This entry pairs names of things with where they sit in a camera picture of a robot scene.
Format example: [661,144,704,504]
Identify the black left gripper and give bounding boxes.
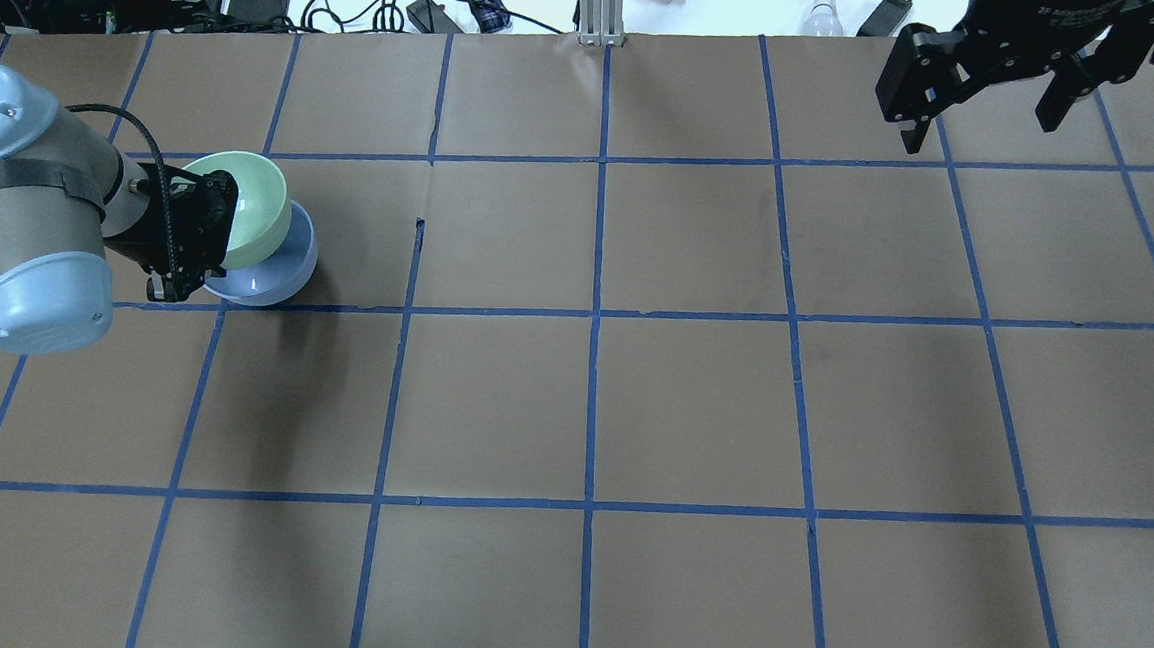
[106,165,239,304]

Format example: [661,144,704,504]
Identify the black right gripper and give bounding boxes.
[875,0,1154,155]

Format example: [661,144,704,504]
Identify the green bowl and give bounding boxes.
[183,151,292,272]

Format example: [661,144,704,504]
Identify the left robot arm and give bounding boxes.
[0,65,239,356]

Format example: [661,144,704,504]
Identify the blue bowl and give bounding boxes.
[204,199,319,308]

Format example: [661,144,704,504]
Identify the white light bulb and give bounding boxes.
[802,0,844,37]

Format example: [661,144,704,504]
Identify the black power adapter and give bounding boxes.
[405,0,464,35]

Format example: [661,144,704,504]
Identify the aluminium frame post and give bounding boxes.
[575,0,625,47]

